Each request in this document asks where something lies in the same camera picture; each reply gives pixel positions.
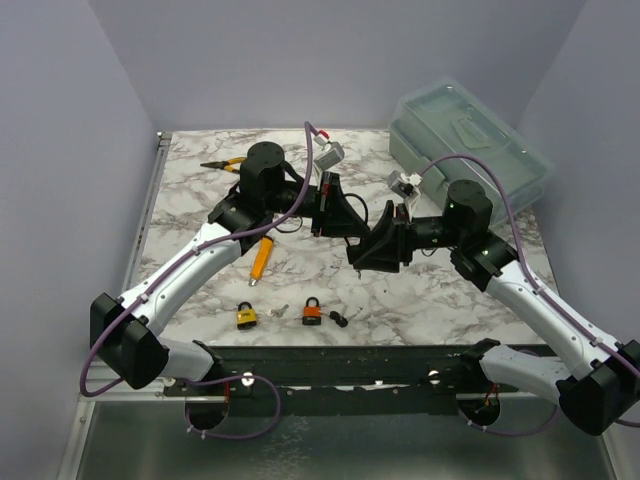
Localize orange padlock with keys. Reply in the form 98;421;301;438
302;296;322;326

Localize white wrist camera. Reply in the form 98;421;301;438
387;170;423;217
314;141;345;172

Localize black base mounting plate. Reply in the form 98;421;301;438
164;345;491;416

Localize yellow utility knife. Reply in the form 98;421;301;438
249;236;275;287

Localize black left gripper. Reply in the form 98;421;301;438
266;172;371;238

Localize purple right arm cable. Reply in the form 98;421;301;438
417;153;640;436

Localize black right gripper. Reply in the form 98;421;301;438
352;201;464;273

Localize black headed padlock keys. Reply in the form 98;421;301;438
328;308;363;329

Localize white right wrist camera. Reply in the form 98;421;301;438
387;170;423;217

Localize yellow handled pliers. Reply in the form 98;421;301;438
200;157;246;175

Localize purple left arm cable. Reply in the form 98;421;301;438
79;120;331;441

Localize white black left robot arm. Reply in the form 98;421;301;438
90;141;370;395

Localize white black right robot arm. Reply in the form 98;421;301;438
347;180;639;436

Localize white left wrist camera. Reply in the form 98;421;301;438
314;141;345;172

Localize silver padlock keys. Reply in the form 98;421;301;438
269;304;289;318

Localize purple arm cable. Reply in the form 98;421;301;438
417;153;640;436
79;120;331;441

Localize yellow padlock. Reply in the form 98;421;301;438
236;301;258;331

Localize clear green plastic toolbox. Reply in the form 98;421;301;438
389;79;554;213

